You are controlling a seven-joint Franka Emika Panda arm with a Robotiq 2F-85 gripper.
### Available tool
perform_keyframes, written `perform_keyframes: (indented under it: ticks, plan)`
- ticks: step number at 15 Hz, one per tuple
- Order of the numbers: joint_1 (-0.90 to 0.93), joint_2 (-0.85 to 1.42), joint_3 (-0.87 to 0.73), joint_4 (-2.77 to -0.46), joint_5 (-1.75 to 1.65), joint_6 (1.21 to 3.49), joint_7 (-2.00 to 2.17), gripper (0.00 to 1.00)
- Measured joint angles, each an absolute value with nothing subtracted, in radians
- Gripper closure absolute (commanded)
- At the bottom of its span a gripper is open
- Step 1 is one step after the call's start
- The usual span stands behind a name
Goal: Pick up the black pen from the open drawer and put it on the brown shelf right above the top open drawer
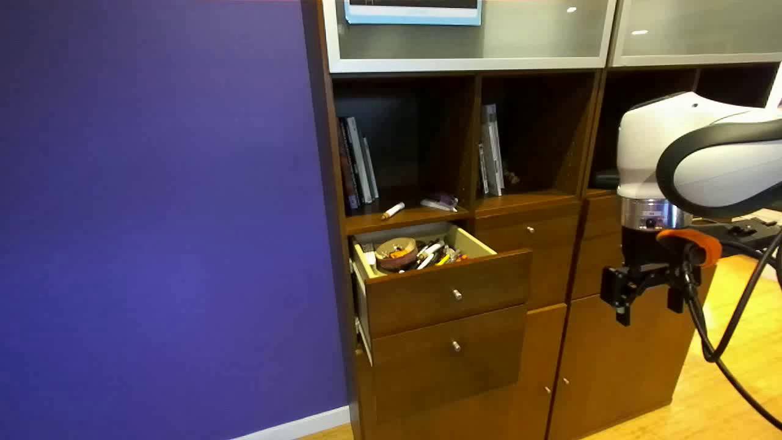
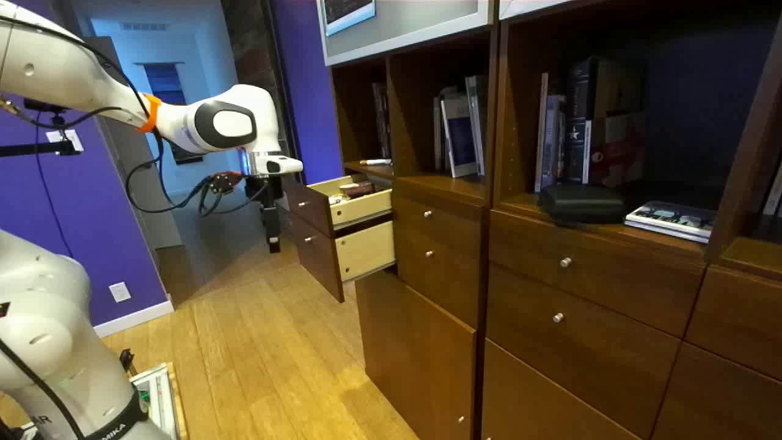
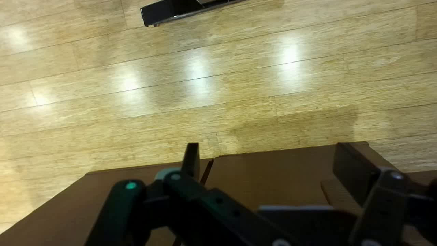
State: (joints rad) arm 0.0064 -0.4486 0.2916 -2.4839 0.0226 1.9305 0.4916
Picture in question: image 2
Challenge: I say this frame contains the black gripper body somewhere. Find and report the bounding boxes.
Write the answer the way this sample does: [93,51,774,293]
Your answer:
[244,174,288,214]

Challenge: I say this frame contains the shallow brown drawer with pens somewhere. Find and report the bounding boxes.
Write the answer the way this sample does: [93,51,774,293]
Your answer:
[283,172,395,240]

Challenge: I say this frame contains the deep brown open drawer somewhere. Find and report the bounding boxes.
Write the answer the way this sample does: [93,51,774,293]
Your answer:
[288,213,399,306]

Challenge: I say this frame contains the brown wooden shelf cabinet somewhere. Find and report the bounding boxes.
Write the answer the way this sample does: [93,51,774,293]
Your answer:
[326,0,782,440]

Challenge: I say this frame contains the thin grey book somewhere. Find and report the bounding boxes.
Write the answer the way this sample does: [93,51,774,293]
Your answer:
[370,80,393,161]

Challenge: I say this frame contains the dark door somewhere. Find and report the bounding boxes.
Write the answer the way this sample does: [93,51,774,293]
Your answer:
[217,0,298,178]

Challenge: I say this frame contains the blue framed picture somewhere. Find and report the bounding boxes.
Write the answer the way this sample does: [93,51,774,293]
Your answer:
[322,0,378,38]

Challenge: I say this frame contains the white plastic bin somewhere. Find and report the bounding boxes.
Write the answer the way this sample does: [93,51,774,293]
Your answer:
[129,362,184,440]

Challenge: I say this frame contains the white label tag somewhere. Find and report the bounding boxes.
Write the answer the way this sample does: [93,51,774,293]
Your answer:
[43,126,86,156]

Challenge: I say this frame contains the wide frosted glass door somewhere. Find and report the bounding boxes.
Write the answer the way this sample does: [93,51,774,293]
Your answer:
[320,0,497,68]

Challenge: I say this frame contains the grey upright book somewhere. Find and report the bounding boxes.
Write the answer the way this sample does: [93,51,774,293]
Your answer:
[542,92,571,196]

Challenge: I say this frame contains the black zip case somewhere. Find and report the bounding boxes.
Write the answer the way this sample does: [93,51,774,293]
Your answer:
[535,181,627,224]

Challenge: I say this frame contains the black binder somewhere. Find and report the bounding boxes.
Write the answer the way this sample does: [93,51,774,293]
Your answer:
[564,56,601,188]

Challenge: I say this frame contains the dark red book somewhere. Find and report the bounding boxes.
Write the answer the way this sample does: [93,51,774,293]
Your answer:
[596,58,648,192]

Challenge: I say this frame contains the white flat box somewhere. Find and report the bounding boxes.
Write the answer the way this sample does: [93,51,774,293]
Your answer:
[623,197,718,246]

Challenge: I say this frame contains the pale upright books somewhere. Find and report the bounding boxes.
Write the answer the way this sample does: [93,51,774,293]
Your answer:
[759,156,782,219]

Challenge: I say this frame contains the black cable bundle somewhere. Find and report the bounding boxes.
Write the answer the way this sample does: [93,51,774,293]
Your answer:
[123,135,272,219]

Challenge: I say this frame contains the orange arm strap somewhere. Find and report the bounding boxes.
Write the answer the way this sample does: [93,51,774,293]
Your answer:
[137,91,163,135]

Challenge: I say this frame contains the white wall outlet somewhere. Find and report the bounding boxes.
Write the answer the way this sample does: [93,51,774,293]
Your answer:
[107,278,135,306]

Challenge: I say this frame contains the black camera stand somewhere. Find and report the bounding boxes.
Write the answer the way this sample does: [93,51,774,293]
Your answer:
[0,95,86,158]

